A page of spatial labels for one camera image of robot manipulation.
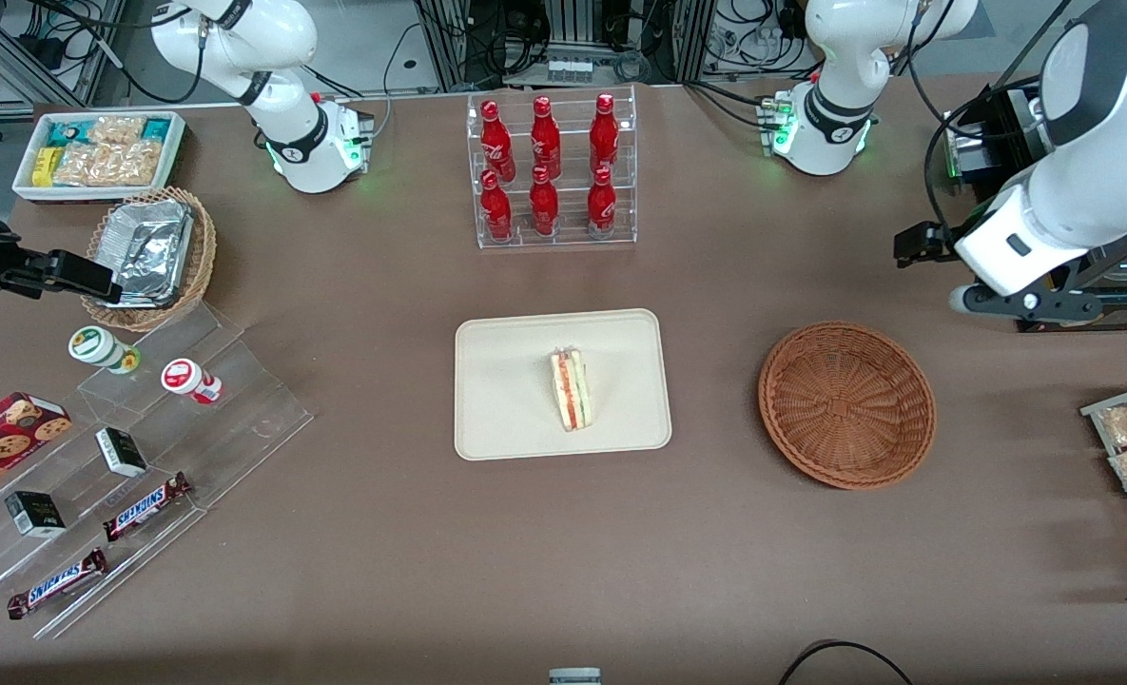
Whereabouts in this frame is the clear rice cracker pack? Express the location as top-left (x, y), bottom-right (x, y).
top-left (54, 143), bottom-right (113, 187)
top-left (87, 116), bottom-right (146, 147)
top-left (107, 138), bottom-right (164, 187)

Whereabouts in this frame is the red cookie box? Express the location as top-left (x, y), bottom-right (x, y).
top-left (0, 392), bottom-right (73, 506)

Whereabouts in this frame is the black food warmer machine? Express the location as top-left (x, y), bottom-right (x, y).
top-left (942, 81), bottom-right (1127, 334)

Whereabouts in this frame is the white plastic snack bin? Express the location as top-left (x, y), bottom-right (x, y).
top-left (11, 111), bottom-right (186, 204)

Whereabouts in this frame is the beige rectangular tray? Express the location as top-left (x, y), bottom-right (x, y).
top-left (455, 308), bottom-right (672, 461)

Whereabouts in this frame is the clear acrylic stepped stand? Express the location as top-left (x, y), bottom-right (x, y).
top-left (0, 303), bottom-right (315, 640)

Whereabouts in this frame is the grey wire tray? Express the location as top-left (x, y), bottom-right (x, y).
top-left (1080, 379), bottom-right (1127, 581)

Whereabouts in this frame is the red cola bottle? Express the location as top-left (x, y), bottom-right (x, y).
top-left (480, 100), bottom-right (516, 182)
top-left (589, 92), bottom-right (620, 174)
top-left (529, 166), bottom-right (560, 237)
top-left (587, 166), bottom-right (617, 239)
top-left (480, 169), bottom-right (514, 242)
top-left (530, 95), bottom-right (562, 180)

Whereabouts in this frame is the triangular sandwich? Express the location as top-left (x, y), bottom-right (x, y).
top-left (550, 347), bottom-right (593, 433)

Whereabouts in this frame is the green cap yogurt bottle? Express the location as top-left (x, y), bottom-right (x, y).
top-left (68, 325), bottom-right (142, 376)

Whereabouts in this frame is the tan wicker basket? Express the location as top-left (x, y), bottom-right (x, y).
top-left (81, 186), bottom-right (218, 332)

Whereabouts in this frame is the red cap yogurt bottle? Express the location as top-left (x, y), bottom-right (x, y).
top-left (161, 358), bottom-right (223, 406)

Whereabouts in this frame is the silver foil container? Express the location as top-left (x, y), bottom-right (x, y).
top-left (95, 198), bottom-right (195, 308)

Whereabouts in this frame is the Snickers chocolate bar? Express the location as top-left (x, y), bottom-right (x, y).
top-left (103, 472), bottom-right (193, 543)
top-left (7, 548), bottom-right (108, 620)

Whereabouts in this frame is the clear acrylic bottle rack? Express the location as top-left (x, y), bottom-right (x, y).
top-left (466, 86), bottom-right (638, 250)

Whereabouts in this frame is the black floor cable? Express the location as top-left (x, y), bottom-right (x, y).
top-left (777, 639), bottom-right (916, 685)

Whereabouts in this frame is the brown round wicker basket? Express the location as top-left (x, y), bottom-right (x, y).
top-left (758, 322), bottom-right (937, 491)

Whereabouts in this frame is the small black box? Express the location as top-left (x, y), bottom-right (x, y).
top-left (95, 427), bottom-right (149, 479)
top-left (4, 491), bottom-right (67, 539)

